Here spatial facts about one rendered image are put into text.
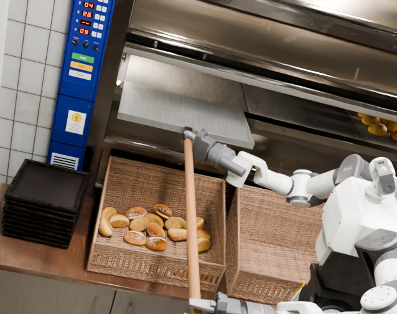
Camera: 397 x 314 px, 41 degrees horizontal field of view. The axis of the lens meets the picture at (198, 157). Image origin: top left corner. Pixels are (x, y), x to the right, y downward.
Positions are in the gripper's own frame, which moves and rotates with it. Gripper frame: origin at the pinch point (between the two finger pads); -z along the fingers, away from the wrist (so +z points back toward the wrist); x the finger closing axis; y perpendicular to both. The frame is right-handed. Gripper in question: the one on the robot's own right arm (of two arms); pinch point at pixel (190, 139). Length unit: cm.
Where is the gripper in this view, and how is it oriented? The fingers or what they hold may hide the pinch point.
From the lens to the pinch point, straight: 202.1
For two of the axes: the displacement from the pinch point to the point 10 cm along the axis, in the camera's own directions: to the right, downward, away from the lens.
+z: 8.1, 4.7, -3.6
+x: -2.7, 8.3, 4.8
